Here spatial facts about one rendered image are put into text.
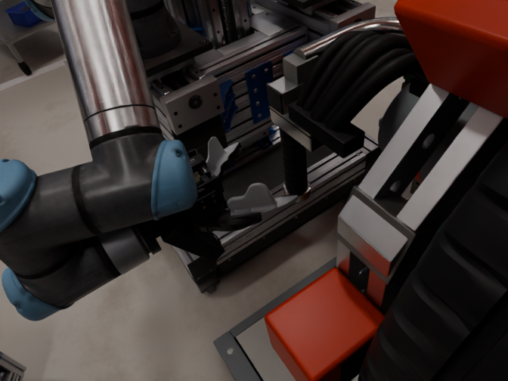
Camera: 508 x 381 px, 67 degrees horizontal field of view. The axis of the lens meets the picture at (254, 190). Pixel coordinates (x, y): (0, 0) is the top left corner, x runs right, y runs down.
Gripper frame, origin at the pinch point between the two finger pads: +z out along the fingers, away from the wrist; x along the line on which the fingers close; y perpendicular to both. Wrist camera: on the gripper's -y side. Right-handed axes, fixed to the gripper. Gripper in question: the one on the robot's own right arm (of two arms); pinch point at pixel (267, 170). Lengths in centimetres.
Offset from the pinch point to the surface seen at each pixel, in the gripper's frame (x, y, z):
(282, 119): -1.8, 9.1, 2.3
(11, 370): 44, -67, -70
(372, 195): -22.3, 15.2, -3.0
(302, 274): 25, -83, 21
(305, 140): -6.5, 8.4, 2.3
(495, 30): -27.0, 29.6, -1.4
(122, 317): 51, -83, -40
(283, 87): -3.7, 14.9, 1.7
